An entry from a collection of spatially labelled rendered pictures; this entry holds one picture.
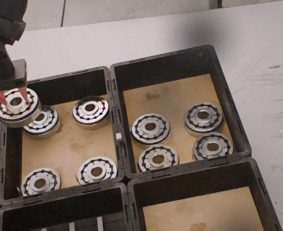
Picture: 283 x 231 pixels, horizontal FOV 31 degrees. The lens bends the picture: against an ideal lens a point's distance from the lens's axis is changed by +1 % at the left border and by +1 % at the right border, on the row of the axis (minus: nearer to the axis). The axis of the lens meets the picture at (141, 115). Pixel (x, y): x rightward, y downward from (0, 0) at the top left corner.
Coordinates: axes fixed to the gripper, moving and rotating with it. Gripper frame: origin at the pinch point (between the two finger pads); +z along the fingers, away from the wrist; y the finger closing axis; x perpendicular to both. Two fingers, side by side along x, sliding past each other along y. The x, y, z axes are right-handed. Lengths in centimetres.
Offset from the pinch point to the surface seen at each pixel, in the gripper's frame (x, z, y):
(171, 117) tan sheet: 4.7, 22.4, 36.6
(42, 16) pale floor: 178, 104, -23
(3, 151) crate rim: -4.5, 12.6, -7.0
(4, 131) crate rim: 2.3, 12.5, -7.0
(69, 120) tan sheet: 10.9, 22.4, 7.9
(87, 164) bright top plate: -7.9, 19.6, 12.7
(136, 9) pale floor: 167, 104, 35
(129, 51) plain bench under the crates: 50, 35, 28
